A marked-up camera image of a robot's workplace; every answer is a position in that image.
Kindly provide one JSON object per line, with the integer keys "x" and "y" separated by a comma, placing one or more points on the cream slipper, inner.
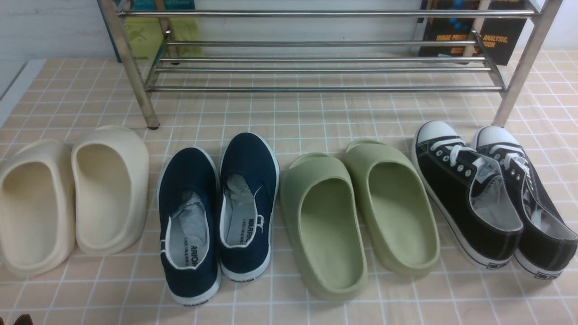
{"x": 111, "y": 172}

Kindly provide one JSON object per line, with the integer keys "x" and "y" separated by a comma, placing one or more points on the black canvas sneaker, left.
{"x": 469, "y": 190}

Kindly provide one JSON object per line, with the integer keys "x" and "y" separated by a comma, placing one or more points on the cream slipper, outer left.
{"x": 37, "y": 193}

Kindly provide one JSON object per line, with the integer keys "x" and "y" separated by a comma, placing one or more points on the cream slipper,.
{"x": 111, "y": 172}
{"x": 37, "y": 193}

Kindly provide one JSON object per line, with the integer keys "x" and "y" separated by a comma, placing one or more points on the black image processing book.
{"x": 499, "y": 36}

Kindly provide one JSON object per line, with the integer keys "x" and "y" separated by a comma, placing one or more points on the green and teal book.
{"x": 145, "y": 34}

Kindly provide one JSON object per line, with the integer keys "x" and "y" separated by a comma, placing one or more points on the black canvas sneaker,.
{"x": 547, "y": 244}
{"x": 469, "y": 190}

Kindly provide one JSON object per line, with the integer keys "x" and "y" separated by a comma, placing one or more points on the navy canvas shoe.
{"x": 186, "y": 197}
{"x": 249, "y": 175}

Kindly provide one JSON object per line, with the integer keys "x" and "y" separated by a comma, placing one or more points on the black canvas sneaker, right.
{"x": 547, "y": 244}

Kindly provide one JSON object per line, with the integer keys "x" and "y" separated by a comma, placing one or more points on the steel shoe rack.
{"x": 262, "y": 47}

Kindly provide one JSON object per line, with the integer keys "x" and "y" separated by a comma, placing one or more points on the green slipper,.
{"x": 395, "y": 206}
{"x": 318, "y": 206}

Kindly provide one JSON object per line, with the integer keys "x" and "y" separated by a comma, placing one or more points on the green slipper, right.
{"x": 395, "y": 206}

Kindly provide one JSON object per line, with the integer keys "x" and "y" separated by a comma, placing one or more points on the green slipper, left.
{"x": 318, "y": 206}

